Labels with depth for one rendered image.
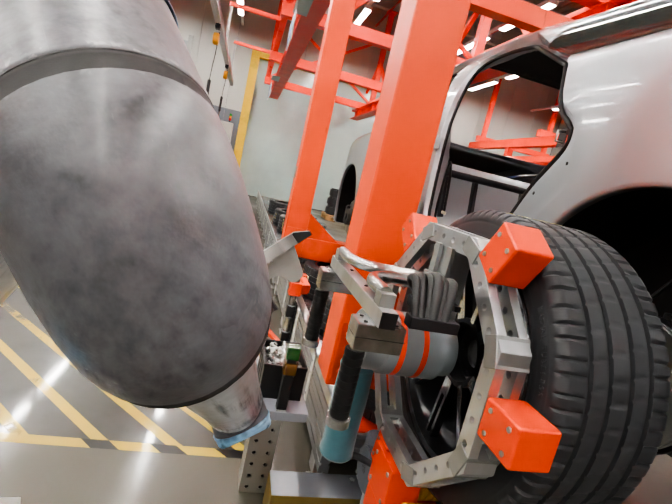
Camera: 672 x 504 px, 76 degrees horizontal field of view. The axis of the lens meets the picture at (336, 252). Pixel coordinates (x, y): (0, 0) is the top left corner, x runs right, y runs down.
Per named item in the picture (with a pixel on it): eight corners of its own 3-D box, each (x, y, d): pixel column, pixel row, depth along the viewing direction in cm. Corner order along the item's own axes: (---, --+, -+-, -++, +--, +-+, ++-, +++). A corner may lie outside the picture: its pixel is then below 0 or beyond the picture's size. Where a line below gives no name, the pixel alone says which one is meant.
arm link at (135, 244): (323, 273, 15) (280, 426, 75) (207, 33, 19) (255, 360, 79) (-77, 426, 11) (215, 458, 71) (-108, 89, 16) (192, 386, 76)
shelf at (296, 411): (306, 423, 133) (308, 414, 133) (251, 418, 129) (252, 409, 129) (292, 360, 174) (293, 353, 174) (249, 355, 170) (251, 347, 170)
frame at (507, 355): (470, 555, 77) (565, 263, 68) (437, 555, 75) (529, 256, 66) (379, 394, 129) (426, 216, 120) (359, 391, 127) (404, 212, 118)
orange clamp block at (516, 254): (524, 290, 77) (556, 257, 71) (485, 283, 76) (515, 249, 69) (511, 261, 82) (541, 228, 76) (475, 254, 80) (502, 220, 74)
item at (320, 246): (365, 269, 339) (375, 227, 334) (300, 258, 327) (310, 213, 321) (359, 264, 355) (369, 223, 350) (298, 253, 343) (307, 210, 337)
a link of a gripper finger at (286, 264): (326, 259, 60) (270, 296, 59) (303, 223, 59) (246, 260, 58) (330, 262, 57) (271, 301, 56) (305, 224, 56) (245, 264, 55)
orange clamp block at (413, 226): (441, 244, 111) (437, 217, 116) (413, 238, 109) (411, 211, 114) (429, 258, 116) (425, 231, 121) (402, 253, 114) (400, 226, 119)
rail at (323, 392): (342, 462, 158) (356, 408, 155) (318, 460, 156) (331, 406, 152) (285, 278, 395) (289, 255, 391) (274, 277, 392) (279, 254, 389)
